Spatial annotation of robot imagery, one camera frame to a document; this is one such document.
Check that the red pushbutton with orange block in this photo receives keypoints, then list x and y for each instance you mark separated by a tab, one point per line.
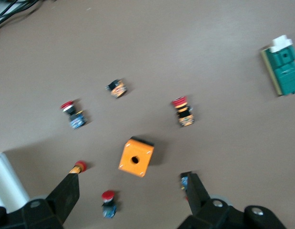
184	114

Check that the orange button enclosure box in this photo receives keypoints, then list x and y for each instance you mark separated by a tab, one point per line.
135	157

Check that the small red yellow knob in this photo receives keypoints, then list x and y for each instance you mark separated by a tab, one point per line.
78	167

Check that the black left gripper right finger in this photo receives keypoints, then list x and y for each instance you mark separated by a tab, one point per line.
197	198

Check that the red pushbutton with blue block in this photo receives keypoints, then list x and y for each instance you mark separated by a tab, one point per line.
183	182
109	202
74	117

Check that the orange contact block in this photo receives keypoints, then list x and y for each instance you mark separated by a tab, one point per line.
117	88

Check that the white ribbed plastic tray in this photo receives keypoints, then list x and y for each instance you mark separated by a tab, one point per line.
9	183

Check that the green load switch white lever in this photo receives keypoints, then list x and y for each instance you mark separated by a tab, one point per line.
286	71

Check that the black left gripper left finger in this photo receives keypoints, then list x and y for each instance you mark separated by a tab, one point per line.
66	195

